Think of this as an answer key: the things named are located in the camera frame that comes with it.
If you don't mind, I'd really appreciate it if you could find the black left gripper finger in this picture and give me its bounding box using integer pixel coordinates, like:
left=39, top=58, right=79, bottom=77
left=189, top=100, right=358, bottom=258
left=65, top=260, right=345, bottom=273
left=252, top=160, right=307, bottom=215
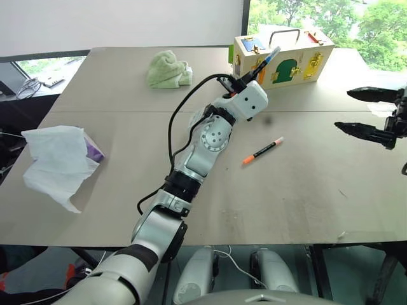
left=246, top=60, right=271, bottom=85
left=240, top=58, right=269, bottom=83

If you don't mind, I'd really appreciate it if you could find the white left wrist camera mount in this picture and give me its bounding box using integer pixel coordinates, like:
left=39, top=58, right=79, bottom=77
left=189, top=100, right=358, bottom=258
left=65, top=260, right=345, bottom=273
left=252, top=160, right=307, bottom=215
left=211, top=80, right=270, bottom=123

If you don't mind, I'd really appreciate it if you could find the black table frame leg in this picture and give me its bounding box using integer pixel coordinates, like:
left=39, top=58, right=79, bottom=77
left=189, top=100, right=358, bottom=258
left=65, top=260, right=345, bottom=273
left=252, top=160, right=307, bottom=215
left=364, top=246, right=402, bottom=305

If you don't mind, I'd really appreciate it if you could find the green folded towel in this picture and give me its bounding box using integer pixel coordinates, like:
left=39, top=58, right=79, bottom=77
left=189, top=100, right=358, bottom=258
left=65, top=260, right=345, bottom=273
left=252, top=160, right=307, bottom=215
left=145, top=50, right=194, bottom=90

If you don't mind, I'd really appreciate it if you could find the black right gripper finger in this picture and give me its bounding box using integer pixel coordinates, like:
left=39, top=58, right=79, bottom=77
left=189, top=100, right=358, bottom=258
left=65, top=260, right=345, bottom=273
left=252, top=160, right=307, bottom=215
left=346, top=87, right=399, bottom=103
left=333, top=121, right=397, bottom=150

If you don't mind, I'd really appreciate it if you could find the white flat device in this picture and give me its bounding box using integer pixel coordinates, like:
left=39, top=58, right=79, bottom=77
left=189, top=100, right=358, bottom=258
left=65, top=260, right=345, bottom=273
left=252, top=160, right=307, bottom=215
left=40, top=75, right=67, bottom=89

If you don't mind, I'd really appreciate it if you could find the silver robot leg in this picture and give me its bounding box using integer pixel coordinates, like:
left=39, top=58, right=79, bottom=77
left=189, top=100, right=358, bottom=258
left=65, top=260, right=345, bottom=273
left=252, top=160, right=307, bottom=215
left=249, top=247, right=300, bottom=295
left=172, top=247, right=221, bottom=305

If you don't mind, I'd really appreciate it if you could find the white crumpled tissue paper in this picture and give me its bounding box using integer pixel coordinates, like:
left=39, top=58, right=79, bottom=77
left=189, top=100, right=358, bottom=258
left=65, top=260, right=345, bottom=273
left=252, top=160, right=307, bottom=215
left=20, top=125, right=100, bottom=214

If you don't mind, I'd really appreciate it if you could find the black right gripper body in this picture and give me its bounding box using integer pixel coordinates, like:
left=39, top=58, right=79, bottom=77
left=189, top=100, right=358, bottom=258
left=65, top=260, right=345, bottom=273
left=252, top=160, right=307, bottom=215
left=383, top=84, right=407, bottom=140

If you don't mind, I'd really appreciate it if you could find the purple tissue pack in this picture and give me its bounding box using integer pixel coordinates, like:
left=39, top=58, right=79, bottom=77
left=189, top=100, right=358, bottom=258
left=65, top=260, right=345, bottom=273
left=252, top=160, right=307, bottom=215
left=83, top=133, right=106, bottom=163

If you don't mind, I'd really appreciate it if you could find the silver left robot leg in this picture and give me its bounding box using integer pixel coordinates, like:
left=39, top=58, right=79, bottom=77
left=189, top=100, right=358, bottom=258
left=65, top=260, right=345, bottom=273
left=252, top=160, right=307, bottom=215
left=172, top=247, right=221, bottom=305

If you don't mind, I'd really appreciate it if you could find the silver robot torso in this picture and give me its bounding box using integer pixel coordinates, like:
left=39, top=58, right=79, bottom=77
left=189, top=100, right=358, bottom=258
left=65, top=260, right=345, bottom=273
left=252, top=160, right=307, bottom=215
left=189, top=288, right=346, bottom=305

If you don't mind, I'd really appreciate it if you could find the wooden latch box with handle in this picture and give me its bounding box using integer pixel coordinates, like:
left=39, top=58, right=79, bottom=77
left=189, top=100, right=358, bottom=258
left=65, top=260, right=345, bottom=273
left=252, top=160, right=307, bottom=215
left=228, top=28, right=336, bottom=90

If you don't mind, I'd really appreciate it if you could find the thin white cable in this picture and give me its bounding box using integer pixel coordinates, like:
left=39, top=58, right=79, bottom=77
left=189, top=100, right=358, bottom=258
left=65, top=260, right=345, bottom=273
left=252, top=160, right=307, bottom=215
left=213, top=245, right=266, bottom=288

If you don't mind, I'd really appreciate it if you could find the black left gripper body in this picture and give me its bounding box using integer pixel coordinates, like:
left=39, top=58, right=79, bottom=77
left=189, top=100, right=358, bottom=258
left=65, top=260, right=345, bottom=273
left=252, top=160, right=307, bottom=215
left=218, top=75, right=249, bottom=97

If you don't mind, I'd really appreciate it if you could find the silver right robot leg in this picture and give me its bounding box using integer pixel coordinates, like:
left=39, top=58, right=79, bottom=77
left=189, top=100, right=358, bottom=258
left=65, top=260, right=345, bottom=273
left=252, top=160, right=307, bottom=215
left=249, top=247, right=300, bottom=295

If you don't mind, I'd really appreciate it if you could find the orange marker pen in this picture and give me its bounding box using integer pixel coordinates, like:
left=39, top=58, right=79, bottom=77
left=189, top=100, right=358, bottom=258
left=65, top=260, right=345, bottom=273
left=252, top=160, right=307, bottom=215
left=242, top=136, right=285, bottom=165

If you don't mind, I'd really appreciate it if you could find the blue marker pen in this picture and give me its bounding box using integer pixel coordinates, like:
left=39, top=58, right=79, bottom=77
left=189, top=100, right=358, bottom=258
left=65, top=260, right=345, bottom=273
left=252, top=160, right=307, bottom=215
left=263, top=45, right=282, bottom=67

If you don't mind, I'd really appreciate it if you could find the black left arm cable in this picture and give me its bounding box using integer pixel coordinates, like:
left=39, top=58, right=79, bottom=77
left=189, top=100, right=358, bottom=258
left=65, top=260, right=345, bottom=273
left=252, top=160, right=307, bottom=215
left=136, top=73, right=233, bottom=220

